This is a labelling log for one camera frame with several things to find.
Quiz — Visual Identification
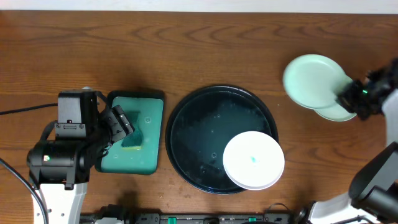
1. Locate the round black serving tray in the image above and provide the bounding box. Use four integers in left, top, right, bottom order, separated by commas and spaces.
165, 85, 279, 195

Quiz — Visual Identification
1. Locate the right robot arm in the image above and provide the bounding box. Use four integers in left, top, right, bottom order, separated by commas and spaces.
295, 59, 397, 223

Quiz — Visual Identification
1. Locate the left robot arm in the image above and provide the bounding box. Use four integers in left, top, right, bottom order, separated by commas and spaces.
27, 89, 134, 223

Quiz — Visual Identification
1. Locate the green yellow scrub sponge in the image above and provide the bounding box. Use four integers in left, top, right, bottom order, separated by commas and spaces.
121, 111, 144, 150

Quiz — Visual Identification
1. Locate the black rectangular water tray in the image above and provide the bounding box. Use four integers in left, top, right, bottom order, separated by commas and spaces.
95, 90, 165, 175

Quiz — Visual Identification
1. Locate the white plate with green stain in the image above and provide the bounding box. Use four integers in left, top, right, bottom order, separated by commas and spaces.
223, 131, 285, 190

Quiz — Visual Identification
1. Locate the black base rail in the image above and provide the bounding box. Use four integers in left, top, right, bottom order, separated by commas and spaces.
79, 205, 295, 224

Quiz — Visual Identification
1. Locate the mint plate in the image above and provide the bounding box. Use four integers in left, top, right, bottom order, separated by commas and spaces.
315, 75, 356, 122
282, 54, 352, 110

